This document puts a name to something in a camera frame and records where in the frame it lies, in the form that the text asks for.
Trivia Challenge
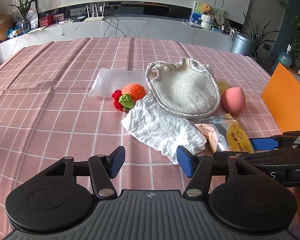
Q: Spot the yellow snack packet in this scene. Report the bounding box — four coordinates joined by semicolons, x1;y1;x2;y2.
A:
194;114;254;154

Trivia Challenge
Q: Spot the pink makeup sponge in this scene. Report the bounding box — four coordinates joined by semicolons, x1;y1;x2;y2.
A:
221;87;247;114

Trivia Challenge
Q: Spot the cream drawstring pouch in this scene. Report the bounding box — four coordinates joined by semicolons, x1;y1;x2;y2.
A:
145;58;221;121

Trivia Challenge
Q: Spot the white cloth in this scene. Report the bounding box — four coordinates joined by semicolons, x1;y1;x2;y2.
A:
121;93;207;165

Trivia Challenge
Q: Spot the orange crochet strawberry toy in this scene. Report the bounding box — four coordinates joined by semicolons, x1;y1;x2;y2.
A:
111;83;147;112

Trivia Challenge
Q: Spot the orange storage box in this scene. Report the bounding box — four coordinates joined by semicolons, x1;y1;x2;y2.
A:
261;63;300;132

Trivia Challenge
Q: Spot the blue water bottle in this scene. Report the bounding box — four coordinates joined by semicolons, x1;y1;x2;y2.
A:
277;44;292;68

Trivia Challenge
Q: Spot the pink checkered tablecloth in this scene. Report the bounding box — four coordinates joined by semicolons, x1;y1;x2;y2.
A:
0;38;280;239

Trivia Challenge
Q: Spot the grey metal trash bin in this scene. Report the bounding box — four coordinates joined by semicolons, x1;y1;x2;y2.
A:
230;33;255;56

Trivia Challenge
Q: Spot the potted leafy floor plant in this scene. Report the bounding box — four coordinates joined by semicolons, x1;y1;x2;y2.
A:
243;12;279;59

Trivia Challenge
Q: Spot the white mesh towel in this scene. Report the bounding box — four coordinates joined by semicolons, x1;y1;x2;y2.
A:
89;68;149;98

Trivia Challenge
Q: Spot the teddy bear figurine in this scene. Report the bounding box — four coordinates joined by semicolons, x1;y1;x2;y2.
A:
200;3;215;30

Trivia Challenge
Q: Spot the green plant in glass vase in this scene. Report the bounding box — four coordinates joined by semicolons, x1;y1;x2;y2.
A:
10;0;35;34

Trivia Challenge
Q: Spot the red box on cabinet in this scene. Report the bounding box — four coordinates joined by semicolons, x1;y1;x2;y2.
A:
39;15;53;27

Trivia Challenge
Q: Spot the white marble tv cabinet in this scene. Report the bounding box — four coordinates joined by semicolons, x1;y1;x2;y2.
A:
0;16;232;64

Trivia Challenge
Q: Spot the white wifi router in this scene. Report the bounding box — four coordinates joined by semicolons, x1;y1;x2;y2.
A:
84;4;105;22

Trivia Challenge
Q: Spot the gold round vase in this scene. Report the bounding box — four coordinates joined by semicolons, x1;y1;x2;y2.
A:
0;15;14;41

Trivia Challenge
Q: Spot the black router cable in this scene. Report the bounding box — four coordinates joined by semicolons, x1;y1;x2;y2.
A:
103;4;127;39

